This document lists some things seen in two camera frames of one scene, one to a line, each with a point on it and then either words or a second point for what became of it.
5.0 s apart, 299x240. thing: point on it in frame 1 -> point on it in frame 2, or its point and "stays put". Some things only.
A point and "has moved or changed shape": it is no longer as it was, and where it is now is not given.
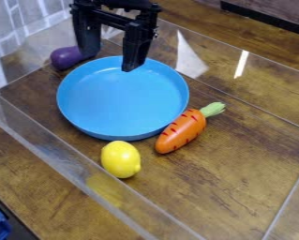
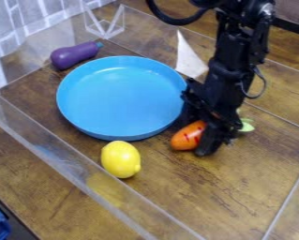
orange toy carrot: [184, 127] has moved or changed shape
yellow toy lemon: [120, 158] stays put
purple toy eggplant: [66, 57] stays put
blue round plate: [116, 105] stays put
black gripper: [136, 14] -> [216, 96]
